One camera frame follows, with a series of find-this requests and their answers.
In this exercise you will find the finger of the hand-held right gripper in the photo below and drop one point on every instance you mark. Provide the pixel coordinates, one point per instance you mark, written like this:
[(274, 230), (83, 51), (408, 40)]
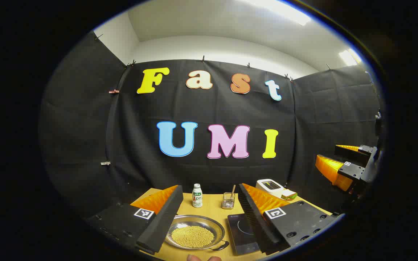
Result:
[(354, 152), (332, 168)]

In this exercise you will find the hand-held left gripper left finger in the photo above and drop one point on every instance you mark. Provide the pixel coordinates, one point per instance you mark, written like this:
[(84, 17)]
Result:
[(163, 221)]

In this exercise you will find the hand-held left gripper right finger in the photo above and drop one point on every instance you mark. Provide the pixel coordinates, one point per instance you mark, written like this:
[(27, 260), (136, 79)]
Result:
[(256, 221)]

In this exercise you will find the black induction cooktop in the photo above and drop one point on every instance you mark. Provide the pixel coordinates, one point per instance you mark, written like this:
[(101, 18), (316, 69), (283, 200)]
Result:
[(241, 235)]

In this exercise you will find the pile of yellow beans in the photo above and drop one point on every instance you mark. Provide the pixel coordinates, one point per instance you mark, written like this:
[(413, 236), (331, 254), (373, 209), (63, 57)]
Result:
[(192, 236)]

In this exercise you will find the white toaster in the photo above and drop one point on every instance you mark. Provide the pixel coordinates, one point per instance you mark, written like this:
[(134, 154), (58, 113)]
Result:
[(269, 186)]

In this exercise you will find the white bottle with green label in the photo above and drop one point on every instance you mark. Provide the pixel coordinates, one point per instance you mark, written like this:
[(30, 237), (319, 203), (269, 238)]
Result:
[(197, 197)]

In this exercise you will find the sandwich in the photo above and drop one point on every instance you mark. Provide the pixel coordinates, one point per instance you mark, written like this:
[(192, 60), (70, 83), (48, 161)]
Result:
[(289, 195)]

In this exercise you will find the small ceiling light panel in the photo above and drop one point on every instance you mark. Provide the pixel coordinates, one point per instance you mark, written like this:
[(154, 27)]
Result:
[(349, 57)]

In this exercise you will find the red cloth clip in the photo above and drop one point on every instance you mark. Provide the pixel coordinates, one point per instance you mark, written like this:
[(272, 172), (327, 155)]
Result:
[(114, 91)]

